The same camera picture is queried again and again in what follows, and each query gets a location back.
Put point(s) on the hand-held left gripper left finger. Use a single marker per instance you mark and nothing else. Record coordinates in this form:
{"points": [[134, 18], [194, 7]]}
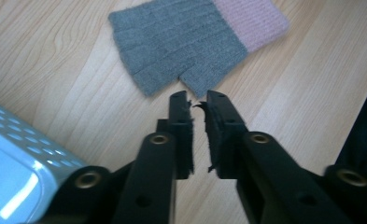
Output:
{"points": [[180, 140]]}

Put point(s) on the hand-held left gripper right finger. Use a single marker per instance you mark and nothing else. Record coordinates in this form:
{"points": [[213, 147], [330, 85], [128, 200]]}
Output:
{"points": [[224, 140]]}

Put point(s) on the grey and pink knit sock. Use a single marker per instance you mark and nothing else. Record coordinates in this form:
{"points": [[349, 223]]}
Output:
{"points": [[178, 46]]}

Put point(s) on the light blue perforated plastic basket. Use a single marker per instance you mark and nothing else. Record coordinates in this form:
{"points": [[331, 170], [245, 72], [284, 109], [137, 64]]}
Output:
{"points": [[13, 174]]}

